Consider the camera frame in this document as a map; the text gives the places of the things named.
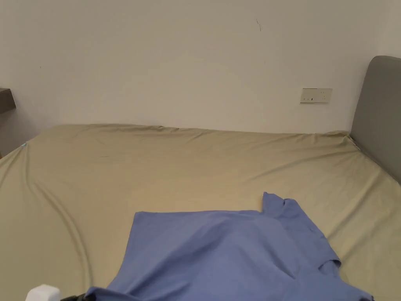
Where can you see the dark grey shelf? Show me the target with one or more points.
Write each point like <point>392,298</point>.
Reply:
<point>6,100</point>

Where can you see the blue shirt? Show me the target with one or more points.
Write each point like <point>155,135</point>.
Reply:
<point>219,250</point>

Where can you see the grey padded headboard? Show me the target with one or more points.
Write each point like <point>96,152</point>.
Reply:
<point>380,113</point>

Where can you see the white wall socket panel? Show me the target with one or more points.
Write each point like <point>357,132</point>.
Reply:
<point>315,95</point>

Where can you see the bed with beige sheet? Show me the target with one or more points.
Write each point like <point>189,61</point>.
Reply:
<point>125,175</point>

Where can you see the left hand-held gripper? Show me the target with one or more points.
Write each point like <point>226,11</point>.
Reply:
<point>42,293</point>

